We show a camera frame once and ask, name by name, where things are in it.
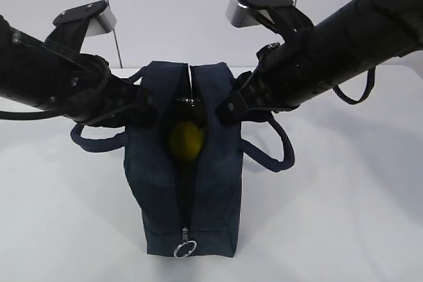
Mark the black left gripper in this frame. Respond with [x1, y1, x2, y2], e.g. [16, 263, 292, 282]
[64, 54, 156, 128]

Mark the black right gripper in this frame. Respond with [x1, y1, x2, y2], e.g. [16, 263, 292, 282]
[215, 42, 297, 125]

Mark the yellow lemon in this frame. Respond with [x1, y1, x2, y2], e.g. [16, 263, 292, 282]
[168, 121, 204, 162]

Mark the navy blue lunch bag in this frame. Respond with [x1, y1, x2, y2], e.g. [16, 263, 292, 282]
[70, 61, 295, 258]

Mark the green cucumber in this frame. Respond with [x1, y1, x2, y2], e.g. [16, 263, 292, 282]
[172, 97, 208, 129]

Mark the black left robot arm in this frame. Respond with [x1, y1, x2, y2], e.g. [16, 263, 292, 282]
[1, 18, 157, 127]

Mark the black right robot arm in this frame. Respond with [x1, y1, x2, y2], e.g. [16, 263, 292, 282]
[216, 0, 422, 125]

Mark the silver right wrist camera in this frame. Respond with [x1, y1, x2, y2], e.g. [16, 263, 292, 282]
[225, 0, 315, 44]

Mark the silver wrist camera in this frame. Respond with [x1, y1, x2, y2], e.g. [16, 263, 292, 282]
[46, 0, 117, 48]
[225, 0, 315, 44]

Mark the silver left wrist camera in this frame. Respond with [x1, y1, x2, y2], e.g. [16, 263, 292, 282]
[46, 0, 117, 48]

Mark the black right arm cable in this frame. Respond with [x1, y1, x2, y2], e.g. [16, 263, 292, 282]
[332, 67, 377, 104]

